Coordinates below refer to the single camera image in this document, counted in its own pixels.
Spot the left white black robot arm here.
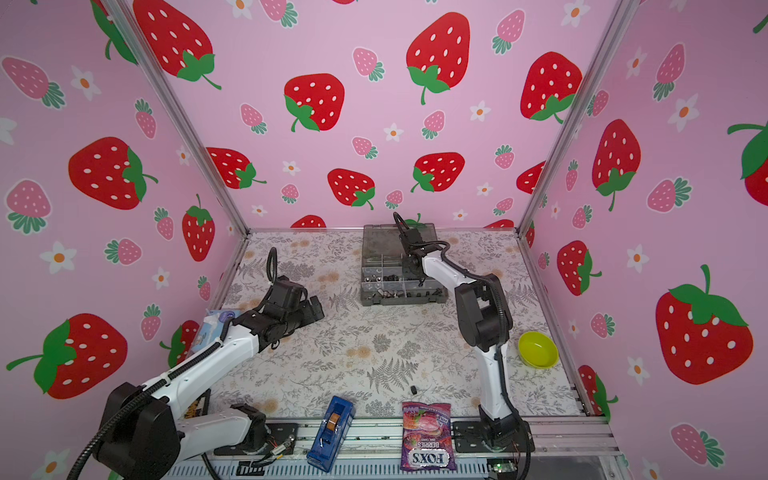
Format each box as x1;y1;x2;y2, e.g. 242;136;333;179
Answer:
68;276;324;479

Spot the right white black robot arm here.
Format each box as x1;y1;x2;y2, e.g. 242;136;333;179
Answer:
393;213;534;454

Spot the grey plastic compartment organizer box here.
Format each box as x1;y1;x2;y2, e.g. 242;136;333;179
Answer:
360;224;448;306

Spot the blue white tissue pack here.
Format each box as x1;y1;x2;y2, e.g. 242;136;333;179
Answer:
190;310;242;354

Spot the blue rectangular plastic box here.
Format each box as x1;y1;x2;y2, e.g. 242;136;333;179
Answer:
307;396;356;473

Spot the yellow green bowl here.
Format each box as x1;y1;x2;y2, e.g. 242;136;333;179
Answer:
518;331;559;370

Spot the purple Fox's candy bag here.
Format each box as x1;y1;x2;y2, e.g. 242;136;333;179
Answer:
400;401;457;472

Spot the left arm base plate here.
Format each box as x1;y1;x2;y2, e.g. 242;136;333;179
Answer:
239;423;299;456

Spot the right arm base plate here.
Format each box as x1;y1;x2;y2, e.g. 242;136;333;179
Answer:
452;421;536;454

